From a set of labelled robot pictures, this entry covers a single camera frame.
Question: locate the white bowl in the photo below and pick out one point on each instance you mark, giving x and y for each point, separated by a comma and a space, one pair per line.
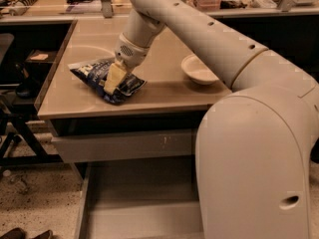
197, 71

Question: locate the blue kettle chip bag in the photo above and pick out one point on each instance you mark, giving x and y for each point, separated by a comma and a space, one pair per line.
93, 73

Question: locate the black stand at left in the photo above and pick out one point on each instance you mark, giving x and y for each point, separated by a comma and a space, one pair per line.
19, 121

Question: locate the open middle drawer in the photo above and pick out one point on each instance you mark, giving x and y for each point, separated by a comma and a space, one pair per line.
148, 198

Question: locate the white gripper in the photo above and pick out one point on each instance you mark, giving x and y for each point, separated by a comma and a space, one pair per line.
131, 55

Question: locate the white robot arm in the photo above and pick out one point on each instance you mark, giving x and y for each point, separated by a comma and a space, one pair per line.
252, 147

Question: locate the clear plastic bottle on floor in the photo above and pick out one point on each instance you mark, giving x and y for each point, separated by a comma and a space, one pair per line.
15, 182

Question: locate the closed top drawer front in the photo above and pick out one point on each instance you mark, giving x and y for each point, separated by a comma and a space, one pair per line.
125, 145

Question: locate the brown shoe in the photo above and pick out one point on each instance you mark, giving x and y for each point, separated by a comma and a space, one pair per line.
16, 233
45, 235

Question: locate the grey drawer cabinet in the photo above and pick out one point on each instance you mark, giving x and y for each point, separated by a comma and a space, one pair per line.
169, 100

